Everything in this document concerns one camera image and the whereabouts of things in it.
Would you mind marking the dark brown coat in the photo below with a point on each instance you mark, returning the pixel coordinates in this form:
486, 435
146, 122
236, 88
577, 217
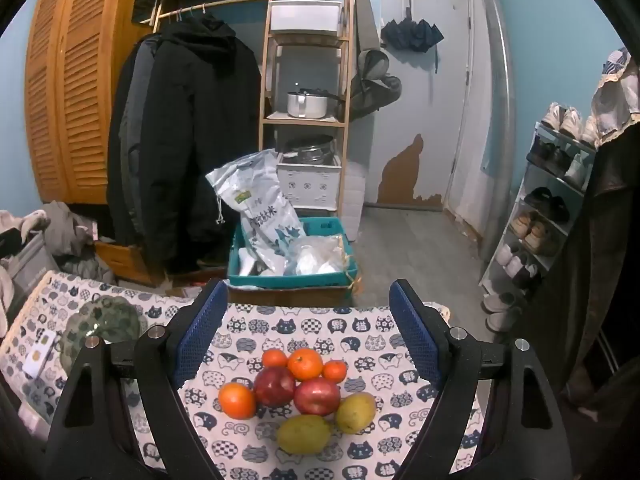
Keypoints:
600, 260

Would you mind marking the white perforated basket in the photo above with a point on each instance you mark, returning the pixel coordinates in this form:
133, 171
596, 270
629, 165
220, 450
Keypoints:
307, 185

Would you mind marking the clear plastic bag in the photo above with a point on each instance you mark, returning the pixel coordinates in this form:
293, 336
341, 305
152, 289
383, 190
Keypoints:
315, 260

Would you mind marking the small tangerine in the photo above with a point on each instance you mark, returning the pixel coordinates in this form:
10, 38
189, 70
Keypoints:
274, 358
334, 371

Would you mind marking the white printed rice bag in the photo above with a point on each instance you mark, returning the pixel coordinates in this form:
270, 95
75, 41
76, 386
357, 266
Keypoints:
260, 195

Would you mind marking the white door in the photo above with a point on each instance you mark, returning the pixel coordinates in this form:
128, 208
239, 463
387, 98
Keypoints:
425, 110

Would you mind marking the teal cardboard box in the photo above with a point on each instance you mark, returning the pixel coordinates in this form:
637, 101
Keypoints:
280, 280

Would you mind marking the wooden louvered door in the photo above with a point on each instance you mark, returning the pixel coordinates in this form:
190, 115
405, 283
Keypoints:
75, 85

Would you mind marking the shoe rack with shoes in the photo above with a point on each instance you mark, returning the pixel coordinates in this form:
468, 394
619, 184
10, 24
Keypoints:
535, 230

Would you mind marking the wooden shelf rack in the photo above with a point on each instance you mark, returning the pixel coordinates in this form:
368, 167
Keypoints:
305, 121

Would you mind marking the brown cardboard box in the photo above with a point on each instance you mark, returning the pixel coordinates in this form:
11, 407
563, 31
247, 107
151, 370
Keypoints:
290, 296

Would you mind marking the large orange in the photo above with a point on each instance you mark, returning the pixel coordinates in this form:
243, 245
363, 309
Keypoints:
305, 364
237, 400

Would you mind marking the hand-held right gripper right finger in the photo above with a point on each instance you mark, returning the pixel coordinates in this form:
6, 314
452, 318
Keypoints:
415, 332

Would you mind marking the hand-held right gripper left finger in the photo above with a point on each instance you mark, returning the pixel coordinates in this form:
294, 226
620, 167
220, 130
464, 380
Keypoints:
200, 332

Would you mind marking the green mango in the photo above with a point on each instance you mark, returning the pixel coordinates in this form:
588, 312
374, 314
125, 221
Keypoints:
356, 412
303, 434

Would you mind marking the lace trimmed cloth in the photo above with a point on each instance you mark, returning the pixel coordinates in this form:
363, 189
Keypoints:
617, 100

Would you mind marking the dark blue umbrella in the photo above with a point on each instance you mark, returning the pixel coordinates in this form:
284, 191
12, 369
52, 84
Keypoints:
410, 35

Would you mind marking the white foam boxes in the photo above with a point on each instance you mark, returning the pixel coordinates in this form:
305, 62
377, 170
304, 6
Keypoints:
354, 195

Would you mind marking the cat print tablecloth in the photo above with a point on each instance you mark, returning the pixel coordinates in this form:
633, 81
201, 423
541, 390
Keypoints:
300, 325

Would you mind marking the metal pot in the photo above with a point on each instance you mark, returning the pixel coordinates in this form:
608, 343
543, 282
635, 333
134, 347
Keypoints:
310, 152

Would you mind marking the white pot with lid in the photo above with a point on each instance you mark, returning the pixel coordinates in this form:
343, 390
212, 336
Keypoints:
307, 105

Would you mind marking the grey storage bin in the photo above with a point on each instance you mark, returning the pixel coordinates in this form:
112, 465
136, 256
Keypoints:
25, 265

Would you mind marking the white storage drawer box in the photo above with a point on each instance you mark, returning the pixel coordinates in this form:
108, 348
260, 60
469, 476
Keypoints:
305, 17

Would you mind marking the green glass plate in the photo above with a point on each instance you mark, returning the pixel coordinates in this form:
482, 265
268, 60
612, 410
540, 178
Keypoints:
107, 320

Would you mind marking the dark grey jacket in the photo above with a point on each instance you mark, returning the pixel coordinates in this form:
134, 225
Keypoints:
127, 125

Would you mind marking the black hooded coat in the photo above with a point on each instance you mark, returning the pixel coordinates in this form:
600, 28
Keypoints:
200, 110

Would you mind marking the white card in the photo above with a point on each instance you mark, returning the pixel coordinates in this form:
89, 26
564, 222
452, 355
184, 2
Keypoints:
37, 355

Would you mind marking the pile of clothes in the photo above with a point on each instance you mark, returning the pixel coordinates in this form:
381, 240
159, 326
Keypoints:
65, 230

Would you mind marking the grey hanging bag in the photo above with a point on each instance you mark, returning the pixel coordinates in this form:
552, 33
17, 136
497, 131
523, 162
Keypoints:
372, 90

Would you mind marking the wooden clothes rail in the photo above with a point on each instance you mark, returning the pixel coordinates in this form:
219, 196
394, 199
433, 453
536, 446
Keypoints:
215, 4

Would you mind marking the dark red apple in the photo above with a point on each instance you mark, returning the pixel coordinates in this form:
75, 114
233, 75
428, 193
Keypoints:
274, 386

